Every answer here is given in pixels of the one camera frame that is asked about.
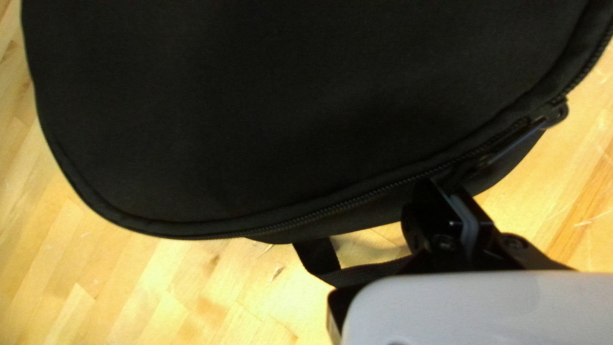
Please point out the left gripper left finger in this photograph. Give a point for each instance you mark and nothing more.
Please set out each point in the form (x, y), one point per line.
(431, 215)

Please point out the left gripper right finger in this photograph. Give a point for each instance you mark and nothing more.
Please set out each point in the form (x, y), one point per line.
(507, 249)

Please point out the black backpack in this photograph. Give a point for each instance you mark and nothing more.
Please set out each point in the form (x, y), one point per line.
(287, 96)

